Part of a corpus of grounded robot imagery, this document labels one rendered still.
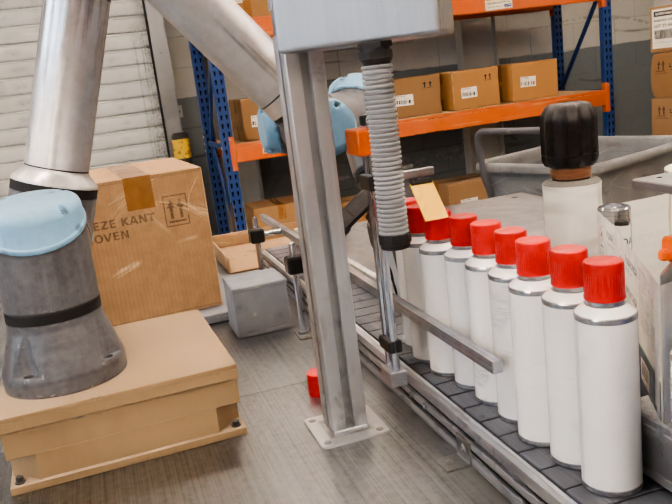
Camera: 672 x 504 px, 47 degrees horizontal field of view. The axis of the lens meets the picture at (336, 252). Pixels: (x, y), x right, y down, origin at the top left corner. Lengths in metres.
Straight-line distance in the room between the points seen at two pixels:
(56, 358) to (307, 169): 0.38
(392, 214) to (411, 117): 4.23
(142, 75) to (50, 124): 4.11
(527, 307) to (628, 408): 0.13
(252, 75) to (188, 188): 0.50
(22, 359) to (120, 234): 0.50
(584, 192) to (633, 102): 5.84
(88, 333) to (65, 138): 0.27
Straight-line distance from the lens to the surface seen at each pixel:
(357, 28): 0.79
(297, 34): 0.81
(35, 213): 0.96
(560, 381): 0.73
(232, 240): 2.10
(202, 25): 0.98
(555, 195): 1.16
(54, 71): 1.10
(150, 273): 1.46
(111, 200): 1.43
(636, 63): 7.00
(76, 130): 1.10
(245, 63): 0.99
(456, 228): 0.88
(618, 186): 3.28
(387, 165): 0.78
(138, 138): 5.20
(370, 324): 1.18
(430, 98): 5.10
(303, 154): 0.86
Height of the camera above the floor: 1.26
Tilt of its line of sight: 13 degrees down
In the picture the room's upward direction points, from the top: 7 degrees counter-clockwise
